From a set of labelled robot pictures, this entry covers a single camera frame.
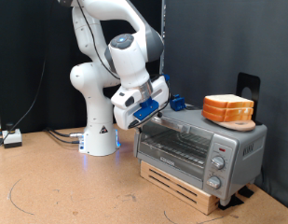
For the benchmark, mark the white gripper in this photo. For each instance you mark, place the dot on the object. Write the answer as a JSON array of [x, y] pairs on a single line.
[[125, 112]]

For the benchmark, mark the blue plastic fork grip block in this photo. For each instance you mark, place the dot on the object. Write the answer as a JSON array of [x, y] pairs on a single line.
[[177, 103]]

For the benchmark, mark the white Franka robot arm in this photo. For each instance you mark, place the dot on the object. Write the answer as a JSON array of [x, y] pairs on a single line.
[[97, 130]]

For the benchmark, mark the silver oven knob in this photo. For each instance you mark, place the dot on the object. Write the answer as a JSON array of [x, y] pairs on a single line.
[[218, 162], [213, 182]]

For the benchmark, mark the silver toaster oven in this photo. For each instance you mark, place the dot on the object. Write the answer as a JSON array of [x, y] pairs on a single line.
[[243, 155]]

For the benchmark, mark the wooden slatted base block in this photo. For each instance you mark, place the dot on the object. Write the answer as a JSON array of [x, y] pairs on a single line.
[[174, 186]]

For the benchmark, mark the round wooden plate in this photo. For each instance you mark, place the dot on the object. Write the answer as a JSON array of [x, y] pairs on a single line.
[[240, 126]]

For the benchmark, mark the black metal bookend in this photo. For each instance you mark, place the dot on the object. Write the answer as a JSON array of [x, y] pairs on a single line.
[[247, 79]]

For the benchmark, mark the grey metal pole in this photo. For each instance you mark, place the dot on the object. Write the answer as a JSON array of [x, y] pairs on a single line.
[[163, 18]]

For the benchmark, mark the dark grey backdrop curtain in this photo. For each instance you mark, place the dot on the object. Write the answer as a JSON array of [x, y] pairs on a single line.
[[227, 37]]

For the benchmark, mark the black foam pad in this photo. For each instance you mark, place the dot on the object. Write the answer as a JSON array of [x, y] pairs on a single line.
[[246, 191], [230, 202]]

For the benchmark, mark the black backdrop curtain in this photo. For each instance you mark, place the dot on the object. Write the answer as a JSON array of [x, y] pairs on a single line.
[[13, 46]]

